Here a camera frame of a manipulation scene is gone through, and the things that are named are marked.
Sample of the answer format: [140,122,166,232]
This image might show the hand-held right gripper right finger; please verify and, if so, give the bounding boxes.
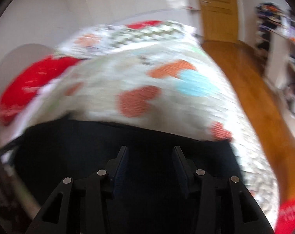
[172,146,275,234]

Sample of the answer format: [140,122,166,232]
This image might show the floral pillow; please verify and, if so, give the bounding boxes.
[57,24,128,59]

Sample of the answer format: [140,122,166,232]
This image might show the heart print blanket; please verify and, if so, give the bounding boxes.
[23,41,281,232]

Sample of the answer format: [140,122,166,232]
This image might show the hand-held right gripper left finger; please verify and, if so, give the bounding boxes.
[25,146,128,234]

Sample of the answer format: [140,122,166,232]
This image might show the wooden door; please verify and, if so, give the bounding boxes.
[195,0,240,43]

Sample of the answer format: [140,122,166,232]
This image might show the black pants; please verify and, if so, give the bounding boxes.
[15,119,245,234]

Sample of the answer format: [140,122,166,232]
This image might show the red printed cloth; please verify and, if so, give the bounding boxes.
[274,197,295,234]

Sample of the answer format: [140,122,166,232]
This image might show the dotted green pillow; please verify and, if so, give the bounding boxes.
[109,21,197,47]

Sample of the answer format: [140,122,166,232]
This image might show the red pillow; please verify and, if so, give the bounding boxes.
[0,55,82,126]
[125,20,163,30]

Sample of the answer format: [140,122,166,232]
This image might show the white shelf unit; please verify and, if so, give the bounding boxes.
[255,2,295,127]

